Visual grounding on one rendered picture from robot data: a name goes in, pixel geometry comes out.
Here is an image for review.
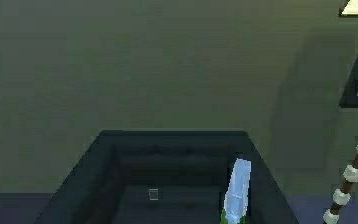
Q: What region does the cream lamp shade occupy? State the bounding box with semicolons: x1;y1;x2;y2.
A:
338;0;358;17

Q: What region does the black framed wall picture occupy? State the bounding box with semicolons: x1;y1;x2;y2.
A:
338;23;358;109

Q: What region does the pale blue dispenser bottle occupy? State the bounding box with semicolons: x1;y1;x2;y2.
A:
220;157;252;224

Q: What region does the dark blue armchair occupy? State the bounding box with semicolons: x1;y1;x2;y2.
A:
33;129;301;224

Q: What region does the brown floor lamp pole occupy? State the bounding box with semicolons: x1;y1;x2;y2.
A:
322;126;358;224

